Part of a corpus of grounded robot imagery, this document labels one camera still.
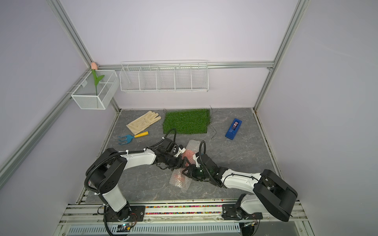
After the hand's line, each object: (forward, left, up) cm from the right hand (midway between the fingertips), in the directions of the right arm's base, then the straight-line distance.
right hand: (182, 172), depth 80 cm
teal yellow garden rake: (+29, +40, -8) cm, 50 cm away
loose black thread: (+42, -20, -5) cm, 47 cm away
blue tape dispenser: (+31, -35, -2) cm, 47 cm away
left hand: (+3, -3, -2) cm, 4 cm away
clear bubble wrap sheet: (+17, -7, +1) cm, 18 cm away
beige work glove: (+41, +34, -7) cm, 54 cm away
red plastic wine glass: (+10, -3, +1) cm, 11 cm away
